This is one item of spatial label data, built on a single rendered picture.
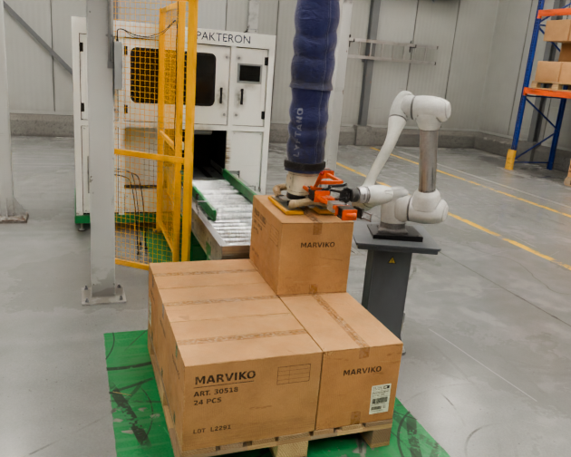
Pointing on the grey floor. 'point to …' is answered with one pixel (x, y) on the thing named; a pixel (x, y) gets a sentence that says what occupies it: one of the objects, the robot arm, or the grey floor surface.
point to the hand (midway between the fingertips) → (320, 195)
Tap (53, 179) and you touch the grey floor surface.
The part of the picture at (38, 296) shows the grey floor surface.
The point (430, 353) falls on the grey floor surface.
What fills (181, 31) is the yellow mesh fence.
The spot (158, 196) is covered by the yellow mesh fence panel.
